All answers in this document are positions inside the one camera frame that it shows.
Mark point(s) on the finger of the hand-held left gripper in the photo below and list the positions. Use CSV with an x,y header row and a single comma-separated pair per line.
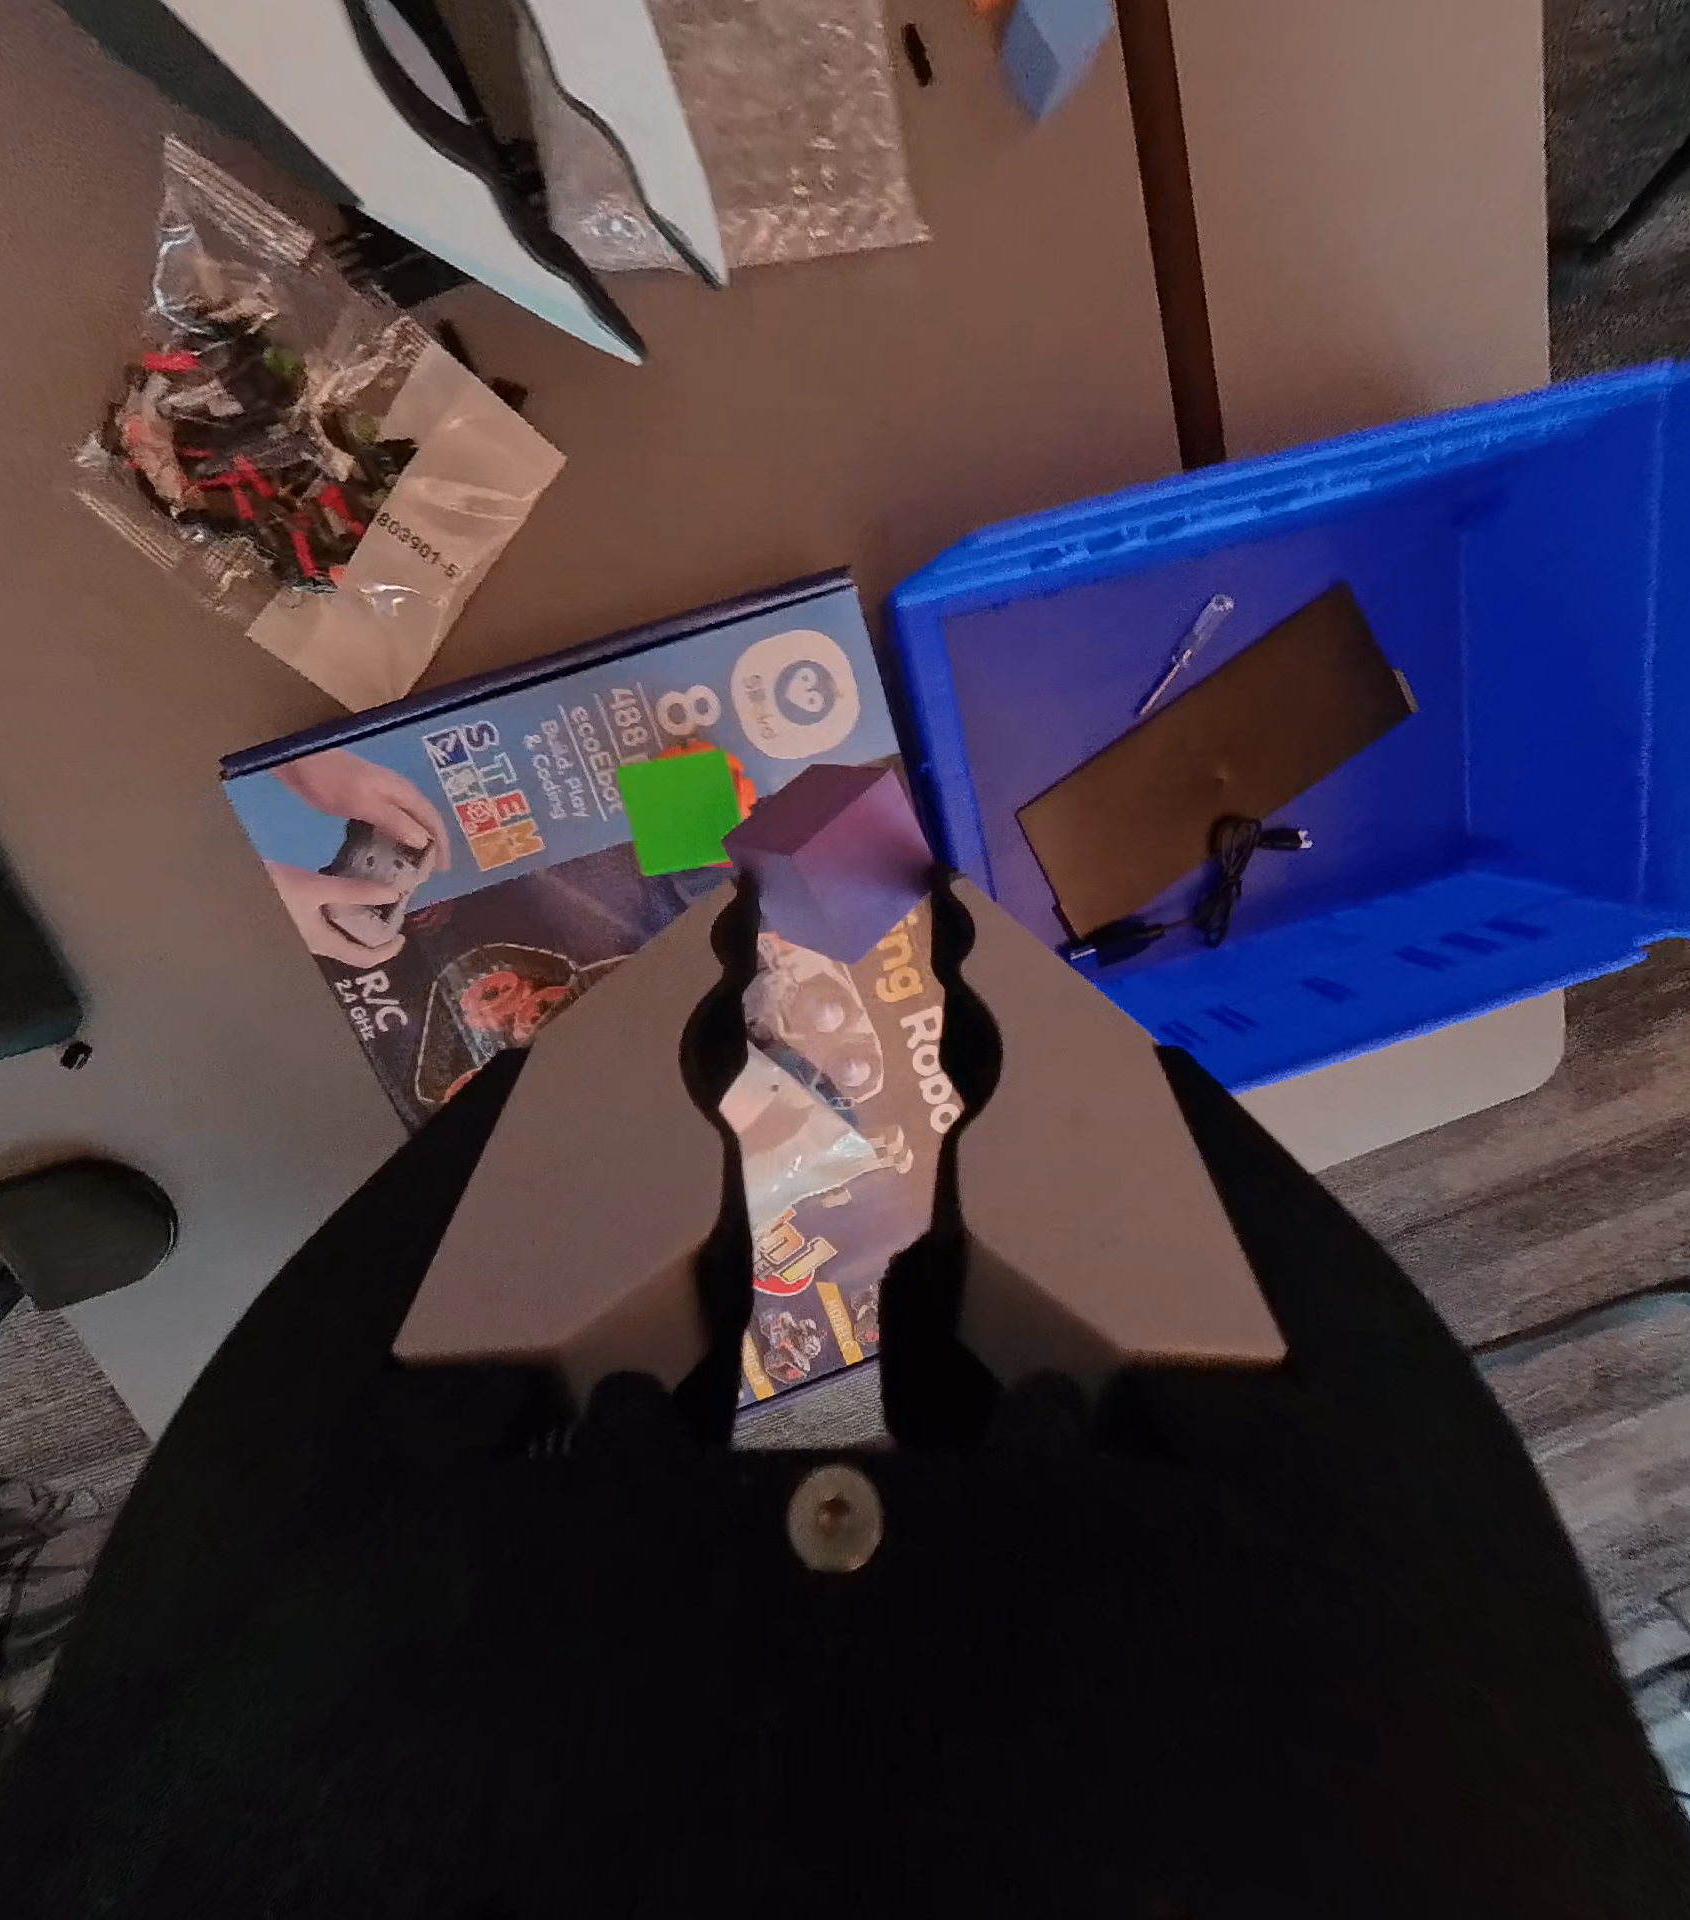
x,y
635,91
334,121

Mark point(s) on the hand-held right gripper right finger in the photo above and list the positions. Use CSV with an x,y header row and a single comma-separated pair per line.
x,y
1114,1200

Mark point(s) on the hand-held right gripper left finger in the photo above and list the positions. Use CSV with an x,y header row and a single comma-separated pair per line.
x,y
560,1200

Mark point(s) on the green wooden cube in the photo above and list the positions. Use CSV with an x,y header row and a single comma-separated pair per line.
x,y
673,811

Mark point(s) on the blue wooden cube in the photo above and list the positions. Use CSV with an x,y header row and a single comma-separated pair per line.
x,y
1055,53

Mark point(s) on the purple wooden cube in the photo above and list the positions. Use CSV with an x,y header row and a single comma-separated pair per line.
x,y
830,863

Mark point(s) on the small orange plastic wheel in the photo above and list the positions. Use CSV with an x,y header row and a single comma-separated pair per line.
x,y
736,772

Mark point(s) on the blue plastic storage bin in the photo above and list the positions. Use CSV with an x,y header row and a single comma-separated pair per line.
x,y
1580,674

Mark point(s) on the clear bubble wrap sheet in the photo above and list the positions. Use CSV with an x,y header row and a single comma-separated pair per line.
x,y
785,134

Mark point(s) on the clear bag with white flap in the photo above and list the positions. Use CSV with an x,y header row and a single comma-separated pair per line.
x,y
800,1110

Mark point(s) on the dark blue cardboard kit box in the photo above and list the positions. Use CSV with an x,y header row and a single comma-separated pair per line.
x,y
484,841

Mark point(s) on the flat black rectangular panel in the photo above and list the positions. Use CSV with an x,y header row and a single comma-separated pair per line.
x,y
1205,781

